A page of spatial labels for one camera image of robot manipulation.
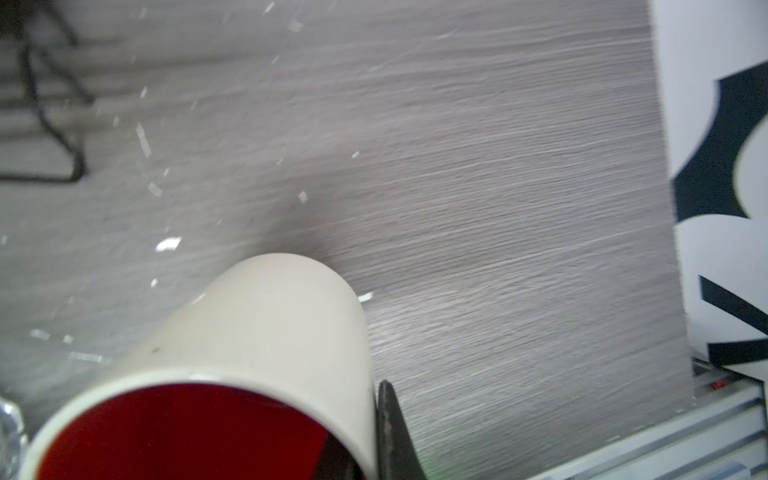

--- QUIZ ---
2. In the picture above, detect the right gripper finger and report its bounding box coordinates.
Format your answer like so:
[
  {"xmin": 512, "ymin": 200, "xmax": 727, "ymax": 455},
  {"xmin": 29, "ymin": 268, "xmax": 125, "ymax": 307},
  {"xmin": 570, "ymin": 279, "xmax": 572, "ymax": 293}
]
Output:
[{"xmin": 376, "ymin": 380, "xmax": 427, "ymax": 480}]

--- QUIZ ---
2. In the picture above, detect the clear glass cup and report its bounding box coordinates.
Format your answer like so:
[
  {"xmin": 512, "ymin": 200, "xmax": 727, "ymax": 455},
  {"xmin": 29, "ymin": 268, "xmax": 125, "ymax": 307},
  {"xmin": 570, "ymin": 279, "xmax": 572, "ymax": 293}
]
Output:
[{"xmin": 0, "ymin": 398, "xmax": 28, "ymax": 480}]

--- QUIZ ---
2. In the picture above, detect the red inside white mug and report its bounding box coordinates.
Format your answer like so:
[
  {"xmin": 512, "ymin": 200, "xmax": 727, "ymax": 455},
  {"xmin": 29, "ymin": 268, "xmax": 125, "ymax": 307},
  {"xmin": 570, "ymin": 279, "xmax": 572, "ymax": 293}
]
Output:
[{"xmin": 20, "ymin": 253, "xmax": 378, "ymax": 479}]

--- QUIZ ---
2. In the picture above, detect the black wire dish rack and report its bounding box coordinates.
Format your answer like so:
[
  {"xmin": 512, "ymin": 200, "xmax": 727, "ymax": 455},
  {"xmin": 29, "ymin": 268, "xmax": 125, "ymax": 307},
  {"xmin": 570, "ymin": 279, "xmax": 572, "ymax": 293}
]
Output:
[{"xmin": 0, "ymin": 0, "xmax": 97, "ymax": 184}]

